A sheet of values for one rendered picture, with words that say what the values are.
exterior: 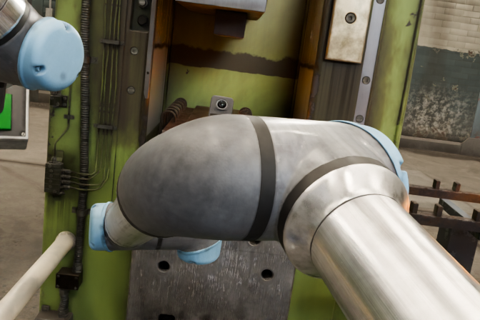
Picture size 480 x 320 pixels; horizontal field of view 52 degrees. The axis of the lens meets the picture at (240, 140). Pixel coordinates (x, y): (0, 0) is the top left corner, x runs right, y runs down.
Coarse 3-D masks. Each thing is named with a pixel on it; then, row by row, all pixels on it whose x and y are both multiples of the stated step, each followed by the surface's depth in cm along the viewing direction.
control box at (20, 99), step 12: (12, 96) 99; (24, 96) 100; (12, 108) 98; (24, 108) 99; (12, 120) 97; (24, 120) 98; (0, 132) 96; (12, 132) 97; (24, 132) 98; (0, 144) 99; (12, 144) 100; (24, 144) 101
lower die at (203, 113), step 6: (186, 108) 152; (192, 108) 154; (198, 108) 148; (204, 108) 150; (180, 114) 138; (186, 114) 140; (192, 114) 135; (198, 114) 136; (204, 114) 137; (180, 120) 129; (186, 120) 130; (168, 126) 118; (174, 126) 119; (162, 132) 113
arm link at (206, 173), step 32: (192, 128) 42; (224, 128) 42; (128, 160) 47; (160, 160) 42; (192, 160) 40; (224, 160) 40; (256, 160) 40; (128, 192) 45; (160, 192) 41; (192, 192) 40; (224, 192) 40; (256, 192) 40; (96, 224) 74; (128, 224) 55; (160, 224) 43; (192, 224) 41; (224, 224) 41
